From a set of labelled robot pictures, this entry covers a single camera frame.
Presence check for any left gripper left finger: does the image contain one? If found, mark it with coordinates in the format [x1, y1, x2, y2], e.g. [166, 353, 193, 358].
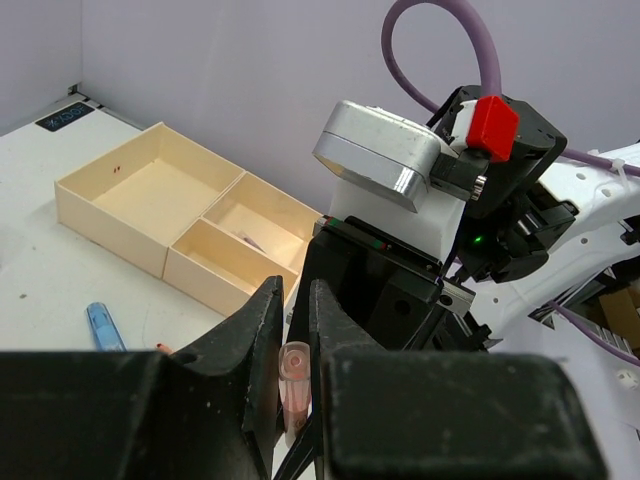
[1, 276, 283, 479]

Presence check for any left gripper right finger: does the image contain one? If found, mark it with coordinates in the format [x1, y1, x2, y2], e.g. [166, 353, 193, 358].
[309, 280, 608, 479]

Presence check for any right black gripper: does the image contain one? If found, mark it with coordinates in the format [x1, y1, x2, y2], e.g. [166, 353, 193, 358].
[456, 96, 575, 283]

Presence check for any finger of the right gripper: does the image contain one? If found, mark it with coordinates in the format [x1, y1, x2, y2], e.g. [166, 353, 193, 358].
[289, 215, 476, 480]

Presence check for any small orange eraser piece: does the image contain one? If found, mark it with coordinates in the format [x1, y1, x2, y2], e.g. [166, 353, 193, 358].
[279, 341, 311, 439]

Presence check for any purple highlighter pen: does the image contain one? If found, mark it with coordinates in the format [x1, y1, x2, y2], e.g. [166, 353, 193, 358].
[237, 232, 265, 253]

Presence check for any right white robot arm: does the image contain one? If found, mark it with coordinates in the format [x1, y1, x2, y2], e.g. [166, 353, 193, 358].
[277, 86, 639, 479]

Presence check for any blue highlighter cap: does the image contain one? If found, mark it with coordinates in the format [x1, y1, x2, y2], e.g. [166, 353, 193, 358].
[86, 302, 126, 352]

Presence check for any wooden compartment box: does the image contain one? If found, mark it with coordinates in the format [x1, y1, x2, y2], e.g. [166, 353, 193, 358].
[55, 123, 321, 316]

